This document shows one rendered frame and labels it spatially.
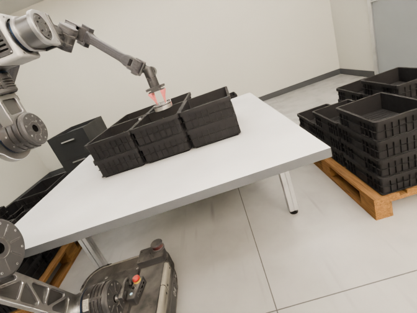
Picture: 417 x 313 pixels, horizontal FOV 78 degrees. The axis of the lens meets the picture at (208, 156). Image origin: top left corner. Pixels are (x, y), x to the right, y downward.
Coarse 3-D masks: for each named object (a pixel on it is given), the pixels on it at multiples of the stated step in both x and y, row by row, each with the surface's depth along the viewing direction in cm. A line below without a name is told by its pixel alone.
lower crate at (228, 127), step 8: (224, 120) 142; (232, 120) 143; (200, 128) 144; (208, 128) 144; (216, 128) 145; (224, 128) 145; (232, 128) 145; (192, 136) 147; (200, 136) 147; (208, 136) 147; (216, 136) 146; (224, 136) 147; (232, 136) 148; (192, 144) 152; (200, 144) 149; (208, 144) 150
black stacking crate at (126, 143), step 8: (136, 120) 183; (112, 128) 186; (120, 128) 186; (128, 128) 185; (104, 136) 175; (128, 136) 148; (104, 144) 150; (112, 144) 150; (120, 144) 150; (128, 144) 149; (136, 144) 153; (96, 152) 152; (104, 152) 153; (112, 152) 152; (120, 152) 152; (96, 160) 154
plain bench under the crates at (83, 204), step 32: (256, 128) 147; (288, 128) 130; (160, 160) 154; (192, 160) 135; (224, 160) 121; (256, 160) 110; (288, 160) 100; (64, 192) 162; (96, 192) 142; (128, 192) 126; (160, 192) 114; (192, 192) 104; (288, 192) 170; (32, 224) 131; (64, 224) 118; (96, 224) 107; (96, 256) 182
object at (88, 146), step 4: (140, 116) 183; (128, 120) 183; (120, 124) 184; (108, 128) 185; (124, 132) 146; (128, 132) 147; (112, 136) 148; (116, 136) 147; (120, 136) 147; (124, 136) 147; (92, 140) 160; (100, 140) 149; (104, 140) 148; (108, 140) 148; (112, 140) 148; (88, 144) 154; (92, 144) 150; (96, 144) 149; (100, 144) 149; (88, 148) 151
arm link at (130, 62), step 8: (88, 32) 143; (88, 40) 143; (96, 40) 142; (104, 48) 141; (112, 48) 140; (112, 56) 141; (120, 56) 139; (128, 56) 138; (128, 64) 140; (136, 64) 138; (136, 72) 140
